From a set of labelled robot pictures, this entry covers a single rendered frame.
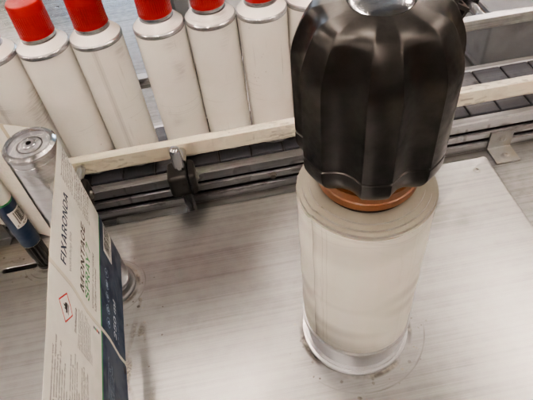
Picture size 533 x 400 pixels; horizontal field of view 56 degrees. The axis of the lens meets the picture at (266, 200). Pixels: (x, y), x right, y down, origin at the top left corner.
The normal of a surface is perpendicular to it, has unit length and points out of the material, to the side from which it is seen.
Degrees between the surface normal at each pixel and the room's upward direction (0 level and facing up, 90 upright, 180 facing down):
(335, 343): 90
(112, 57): 90
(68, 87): 90
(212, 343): 0
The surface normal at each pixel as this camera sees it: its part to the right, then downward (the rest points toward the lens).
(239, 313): -0.09, -0.66
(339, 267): -0.48, 0.66
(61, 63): 0.68, 0.50
